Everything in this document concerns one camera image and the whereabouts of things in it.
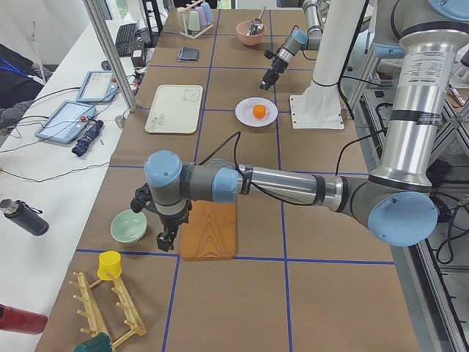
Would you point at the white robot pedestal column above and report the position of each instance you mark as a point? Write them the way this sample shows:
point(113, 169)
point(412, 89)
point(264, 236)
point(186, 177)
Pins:
point(341, 23)

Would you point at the cream bear serving tray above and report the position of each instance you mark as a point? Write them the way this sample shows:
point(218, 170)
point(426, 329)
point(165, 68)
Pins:
point(175, 109)

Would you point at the teach pendant tablet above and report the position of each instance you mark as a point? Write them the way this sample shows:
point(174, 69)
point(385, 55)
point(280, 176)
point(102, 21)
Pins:
point(98, 87)
point(66, 123)

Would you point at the black water bottle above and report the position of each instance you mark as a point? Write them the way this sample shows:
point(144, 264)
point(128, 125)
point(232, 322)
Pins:
point(24, 216)

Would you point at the purple cup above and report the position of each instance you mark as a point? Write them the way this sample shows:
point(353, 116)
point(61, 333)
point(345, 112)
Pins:
point(207, 12)

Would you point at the pale green cup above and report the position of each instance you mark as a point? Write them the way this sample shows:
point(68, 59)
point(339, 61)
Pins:
point(193, 21)

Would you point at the small metal cup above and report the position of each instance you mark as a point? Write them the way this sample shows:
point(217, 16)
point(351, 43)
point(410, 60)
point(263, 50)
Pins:
point(120, 121)

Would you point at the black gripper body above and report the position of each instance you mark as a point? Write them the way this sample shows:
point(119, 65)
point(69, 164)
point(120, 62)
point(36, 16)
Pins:
point(172, 221)
point(275, 67)

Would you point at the metal frame post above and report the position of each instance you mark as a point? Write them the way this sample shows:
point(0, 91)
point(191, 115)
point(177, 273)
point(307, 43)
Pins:
point(106, 42)

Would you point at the white cup rack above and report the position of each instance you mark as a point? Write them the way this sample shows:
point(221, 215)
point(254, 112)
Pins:
point(182, 16)

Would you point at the light green bowl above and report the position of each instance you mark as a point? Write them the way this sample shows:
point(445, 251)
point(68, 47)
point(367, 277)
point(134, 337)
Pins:
point(128, 226)

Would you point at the pink bowl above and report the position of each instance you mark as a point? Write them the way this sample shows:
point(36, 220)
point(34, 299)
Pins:
point(242, 33)

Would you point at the brown wooden tray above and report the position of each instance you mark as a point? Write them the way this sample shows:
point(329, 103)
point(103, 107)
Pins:
point(211, 233)

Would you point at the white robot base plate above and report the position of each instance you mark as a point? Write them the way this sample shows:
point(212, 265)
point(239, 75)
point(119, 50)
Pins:
point(316, 112)

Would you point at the dark green cup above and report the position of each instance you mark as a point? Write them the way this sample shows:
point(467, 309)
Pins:
point(99, 343)

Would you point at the yellow cup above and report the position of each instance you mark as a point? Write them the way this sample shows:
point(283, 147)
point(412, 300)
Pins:
point(109, 265)

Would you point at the wooden peg rack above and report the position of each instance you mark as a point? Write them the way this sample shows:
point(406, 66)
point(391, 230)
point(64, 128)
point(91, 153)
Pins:
point(108, 308)

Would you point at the near teach pendant tablet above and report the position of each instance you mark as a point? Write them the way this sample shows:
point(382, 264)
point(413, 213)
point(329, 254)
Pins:
point(66, 123)

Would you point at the far teach pendant tablet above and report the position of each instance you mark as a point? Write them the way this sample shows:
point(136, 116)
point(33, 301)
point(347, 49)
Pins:
point(98, 87)

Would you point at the white round plate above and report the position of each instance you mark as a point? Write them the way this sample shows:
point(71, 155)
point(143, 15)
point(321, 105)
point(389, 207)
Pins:
point(243, 112)

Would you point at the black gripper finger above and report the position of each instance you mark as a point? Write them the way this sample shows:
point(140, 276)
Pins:
point(265, 85)
point(162, 243)

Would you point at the folded grey cloth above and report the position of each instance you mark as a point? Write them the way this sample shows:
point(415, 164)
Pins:
point(186, 54)

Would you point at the red bottle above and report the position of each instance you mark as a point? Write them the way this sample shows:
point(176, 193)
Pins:
point(22, 321)

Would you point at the folded navy umbrella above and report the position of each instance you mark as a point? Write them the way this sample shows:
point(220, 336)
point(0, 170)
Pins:
point(85, 141)

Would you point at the black box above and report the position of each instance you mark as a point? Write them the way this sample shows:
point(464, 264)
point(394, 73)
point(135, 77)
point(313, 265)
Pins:
point(139, 57)

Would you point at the metal scoop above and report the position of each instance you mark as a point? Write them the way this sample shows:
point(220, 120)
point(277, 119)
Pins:
point(256, 24)

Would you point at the orange fruit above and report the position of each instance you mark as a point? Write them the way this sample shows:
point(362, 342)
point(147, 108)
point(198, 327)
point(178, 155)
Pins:
point(259, 111)

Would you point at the black keyboard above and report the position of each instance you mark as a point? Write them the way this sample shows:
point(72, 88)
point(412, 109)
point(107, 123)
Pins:
point(125, 39)

